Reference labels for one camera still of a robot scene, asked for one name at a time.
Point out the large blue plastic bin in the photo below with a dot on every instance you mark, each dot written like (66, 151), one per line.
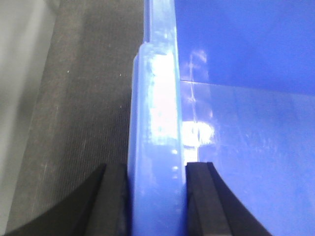
(231, 82)

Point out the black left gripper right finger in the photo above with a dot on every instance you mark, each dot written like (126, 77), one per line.
(213, 209)

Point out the black conveyor belt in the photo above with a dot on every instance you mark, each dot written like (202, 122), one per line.
(82, 110)

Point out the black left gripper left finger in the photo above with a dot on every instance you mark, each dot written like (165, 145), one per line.
(97, 207)

